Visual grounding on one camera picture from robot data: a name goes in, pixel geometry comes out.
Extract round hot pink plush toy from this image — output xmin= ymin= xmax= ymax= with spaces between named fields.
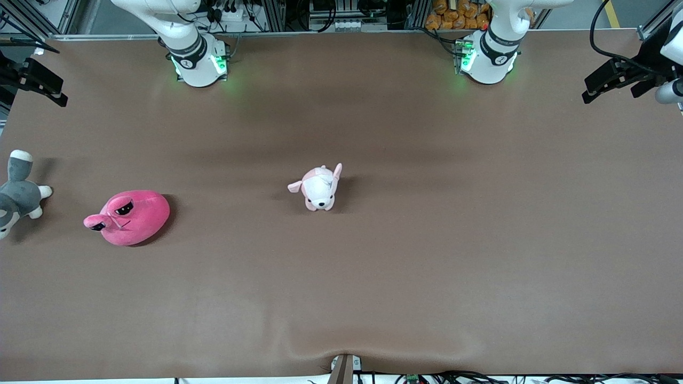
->
xmin=83 ymin=190 xmax=171 ymax=247

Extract grey white plush husky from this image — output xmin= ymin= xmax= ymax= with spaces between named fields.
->
xmin=0 ymin=150 xmax=53 ymax=240

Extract pale pink white plush dog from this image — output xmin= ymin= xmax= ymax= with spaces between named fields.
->
xmin=288 ymin=163 xmax=343 ymax=212

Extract white power strip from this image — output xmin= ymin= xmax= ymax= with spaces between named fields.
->
xmin=208 ymin=5 xmax=251 ymax=24

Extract brown table mat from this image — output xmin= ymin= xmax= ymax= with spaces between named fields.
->
xmin=0 ymin=29 xmax=683 ymax=380

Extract black cable bundle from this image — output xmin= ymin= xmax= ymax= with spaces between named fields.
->
xmin=395 ymin=370 xmax=683 ymax=384

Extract white connector block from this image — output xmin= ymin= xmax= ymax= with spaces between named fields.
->
xmin=332 ymin=18 xmax=388 ymax=32

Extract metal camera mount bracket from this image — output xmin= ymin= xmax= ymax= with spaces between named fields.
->
xmin=328 ymin=354 xmax=362 ymax=384

